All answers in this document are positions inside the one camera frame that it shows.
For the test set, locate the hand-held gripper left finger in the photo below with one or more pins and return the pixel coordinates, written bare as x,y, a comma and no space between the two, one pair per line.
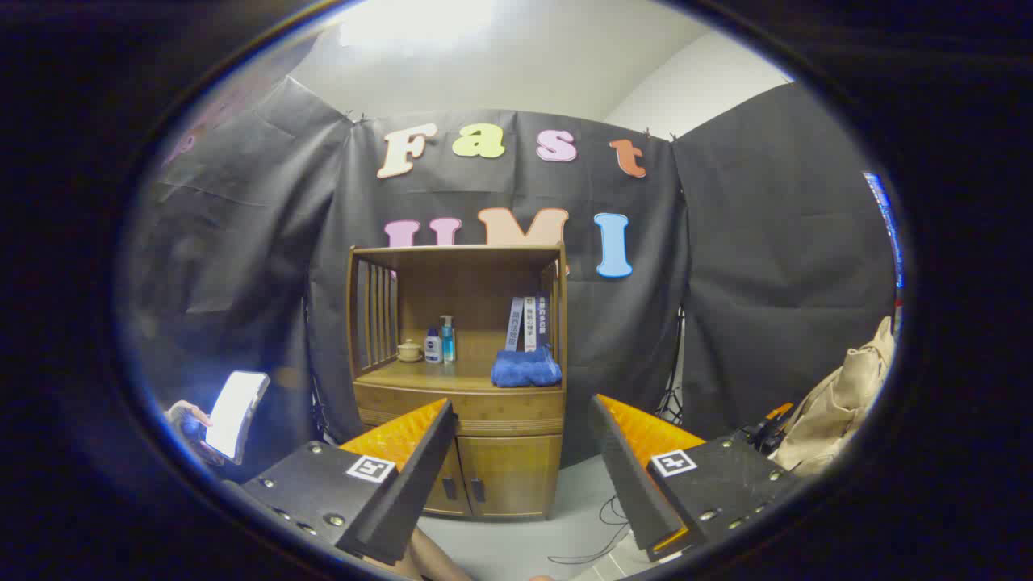
407,484

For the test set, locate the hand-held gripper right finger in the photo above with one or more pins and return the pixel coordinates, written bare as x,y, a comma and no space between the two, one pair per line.
629,476

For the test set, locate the glowing white phone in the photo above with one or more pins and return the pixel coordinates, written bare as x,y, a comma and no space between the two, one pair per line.
234,415

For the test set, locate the wooden cabinet door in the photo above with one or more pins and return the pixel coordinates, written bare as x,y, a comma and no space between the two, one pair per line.
516,476
448,492

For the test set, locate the wooden countertop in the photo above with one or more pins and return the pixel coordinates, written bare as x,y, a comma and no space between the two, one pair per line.
452,378

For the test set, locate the wooden cabinet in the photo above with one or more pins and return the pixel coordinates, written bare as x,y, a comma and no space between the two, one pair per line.
476,282

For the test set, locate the person's leg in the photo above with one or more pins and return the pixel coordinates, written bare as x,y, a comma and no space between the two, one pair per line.
432,561

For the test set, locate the cream lidded teacup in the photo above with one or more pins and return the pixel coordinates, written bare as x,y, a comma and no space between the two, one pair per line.
409,351

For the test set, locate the white bottle with blue cap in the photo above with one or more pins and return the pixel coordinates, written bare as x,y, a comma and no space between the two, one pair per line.
432,349

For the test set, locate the blue pump bottle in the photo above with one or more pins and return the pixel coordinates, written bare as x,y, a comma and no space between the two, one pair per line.
448,345

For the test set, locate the folded blue towel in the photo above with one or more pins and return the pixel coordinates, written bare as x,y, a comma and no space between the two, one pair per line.
524,371

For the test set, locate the dark blue book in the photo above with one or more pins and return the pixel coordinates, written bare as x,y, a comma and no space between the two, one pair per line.
543,323

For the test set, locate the white book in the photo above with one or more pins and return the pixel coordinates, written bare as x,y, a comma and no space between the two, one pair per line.
530,327

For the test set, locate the grey book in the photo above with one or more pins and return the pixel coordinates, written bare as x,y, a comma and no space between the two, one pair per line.
514,327

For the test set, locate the beige cloth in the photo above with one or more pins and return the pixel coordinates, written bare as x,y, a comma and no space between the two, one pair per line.
839,403

